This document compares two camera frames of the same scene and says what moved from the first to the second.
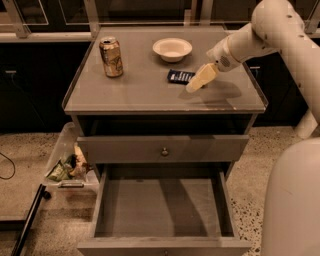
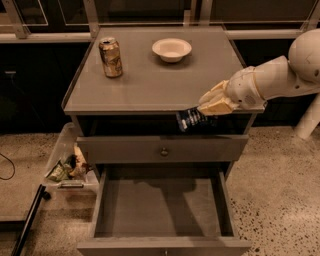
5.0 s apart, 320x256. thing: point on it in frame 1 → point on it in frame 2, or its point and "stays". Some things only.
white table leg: x=306 y=125 stays
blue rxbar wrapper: x=176 y=76 → x=191 y=119
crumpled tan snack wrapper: x=81 y=167 stays
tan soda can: x=111 y=52 stays
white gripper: x=220 y=56 → x=242 y=88
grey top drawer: x=160 y=149 stays
